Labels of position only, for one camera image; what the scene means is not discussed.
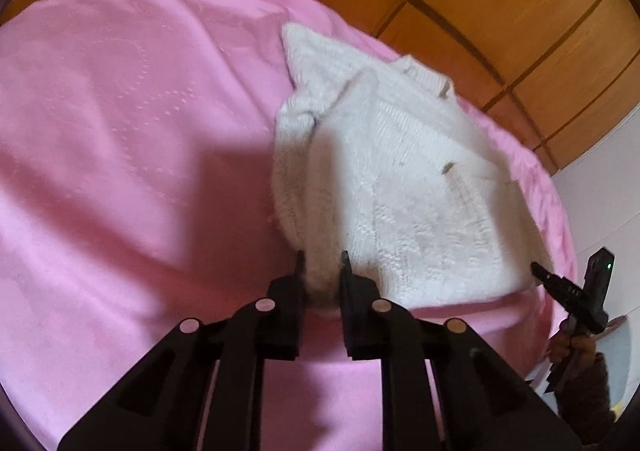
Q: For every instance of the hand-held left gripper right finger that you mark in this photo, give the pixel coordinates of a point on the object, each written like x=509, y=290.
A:
x=357, y=313

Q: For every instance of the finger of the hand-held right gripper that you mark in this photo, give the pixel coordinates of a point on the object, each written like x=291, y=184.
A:
x=547, y=277

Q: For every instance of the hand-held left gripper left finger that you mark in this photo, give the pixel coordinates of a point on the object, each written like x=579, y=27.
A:
x=286, y=313

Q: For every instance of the pink blanket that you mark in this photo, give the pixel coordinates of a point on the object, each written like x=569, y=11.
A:
x=125, y=156

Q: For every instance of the person's right hand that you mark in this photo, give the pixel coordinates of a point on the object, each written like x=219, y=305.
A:
x=582, y=345

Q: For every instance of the white knitted sweater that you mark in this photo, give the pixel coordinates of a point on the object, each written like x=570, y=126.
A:
x=395, y=191

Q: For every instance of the wooden wardrobe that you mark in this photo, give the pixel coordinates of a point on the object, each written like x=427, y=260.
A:
x=525, y=21

